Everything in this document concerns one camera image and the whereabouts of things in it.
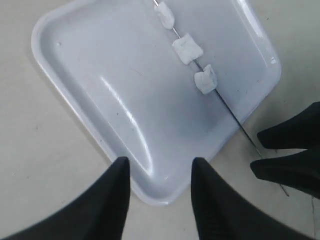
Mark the thin metal skewer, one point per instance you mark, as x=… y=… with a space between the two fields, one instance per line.
x=228 y=108

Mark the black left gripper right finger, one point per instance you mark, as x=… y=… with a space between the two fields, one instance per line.
x=221 y=213

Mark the white foam cube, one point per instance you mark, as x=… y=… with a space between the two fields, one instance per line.
x=187 y=49
x=206 y=81
x=165 y=15

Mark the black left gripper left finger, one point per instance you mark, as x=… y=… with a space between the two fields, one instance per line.
x=97 y=214

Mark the white plastic tray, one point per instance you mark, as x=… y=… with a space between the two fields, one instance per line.
x=113 y=63

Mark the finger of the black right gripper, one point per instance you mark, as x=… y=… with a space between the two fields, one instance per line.
x=299 y=132
x=300 y=171

